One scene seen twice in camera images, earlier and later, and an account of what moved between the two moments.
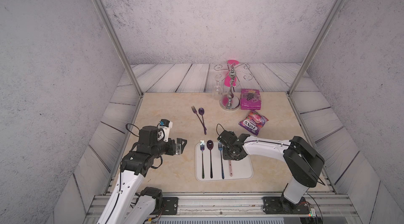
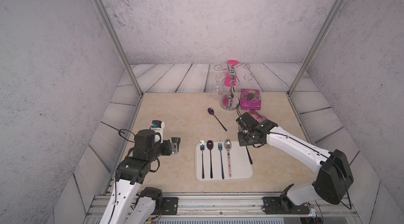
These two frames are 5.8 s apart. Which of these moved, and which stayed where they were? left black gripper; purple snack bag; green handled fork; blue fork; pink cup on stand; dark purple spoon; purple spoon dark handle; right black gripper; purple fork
Moved: purple fork; purple spoon dark handle; right black gripper
Stayed: dark purple spoon; left black gripper; green handled fork; purple snack bag; pink cup on stand; blue fork
